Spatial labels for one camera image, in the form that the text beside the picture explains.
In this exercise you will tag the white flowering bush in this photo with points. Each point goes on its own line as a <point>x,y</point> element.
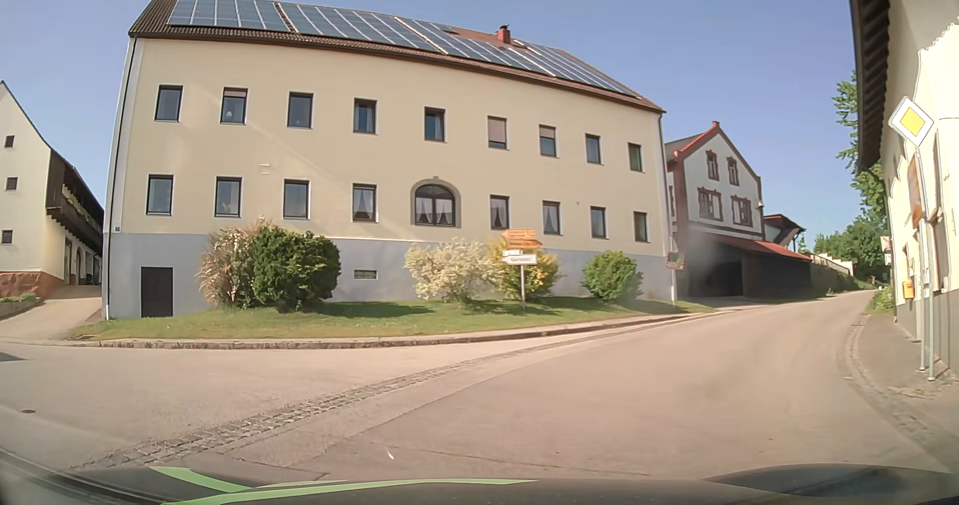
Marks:
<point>449,269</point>

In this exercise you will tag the yellow green bush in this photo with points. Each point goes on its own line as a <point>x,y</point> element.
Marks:
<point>541,274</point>

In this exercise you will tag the large cream building solar roof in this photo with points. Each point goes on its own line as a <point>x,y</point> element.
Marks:
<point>389,168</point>

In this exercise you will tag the round green bush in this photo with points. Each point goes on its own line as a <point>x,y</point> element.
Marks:
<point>611,275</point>

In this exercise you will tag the grass verge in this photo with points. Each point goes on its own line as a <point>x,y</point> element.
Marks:
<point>359,318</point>

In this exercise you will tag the large green bush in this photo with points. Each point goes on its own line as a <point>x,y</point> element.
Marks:
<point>292,265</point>

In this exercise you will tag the grey asphalt road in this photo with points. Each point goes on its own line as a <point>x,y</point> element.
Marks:
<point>637,400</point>

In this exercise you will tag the white house red trim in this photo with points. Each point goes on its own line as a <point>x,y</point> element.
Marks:
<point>719,213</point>

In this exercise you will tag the pale flowering bush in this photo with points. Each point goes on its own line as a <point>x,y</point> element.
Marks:
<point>225,265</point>

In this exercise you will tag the car's own bonnet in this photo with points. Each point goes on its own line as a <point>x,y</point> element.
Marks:
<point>449,490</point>

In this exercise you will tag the trees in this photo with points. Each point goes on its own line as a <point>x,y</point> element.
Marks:
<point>861,235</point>

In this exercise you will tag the grey paved pavement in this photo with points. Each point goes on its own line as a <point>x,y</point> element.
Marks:
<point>899,362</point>

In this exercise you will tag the paved driveway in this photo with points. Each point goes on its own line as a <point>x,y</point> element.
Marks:
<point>45,318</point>

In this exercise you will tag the grey metal pole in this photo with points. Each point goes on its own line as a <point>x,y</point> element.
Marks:
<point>921,288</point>

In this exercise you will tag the white house with wooden balcony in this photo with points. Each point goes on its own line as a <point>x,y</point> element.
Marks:
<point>30,205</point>

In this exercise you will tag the cream building with dark eaves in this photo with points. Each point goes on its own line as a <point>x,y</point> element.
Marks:
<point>918,55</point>

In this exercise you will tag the direction signs on post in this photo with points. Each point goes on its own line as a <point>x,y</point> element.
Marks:
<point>521,249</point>

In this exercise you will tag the low wall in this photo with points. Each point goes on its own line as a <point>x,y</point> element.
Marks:
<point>831,275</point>

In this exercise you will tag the yellow post box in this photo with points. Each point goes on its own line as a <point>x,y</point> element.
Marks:
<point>908,289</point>

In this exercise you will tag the priority road sign on post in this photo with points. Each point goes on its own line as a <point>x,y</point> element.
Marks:
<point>912,121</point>

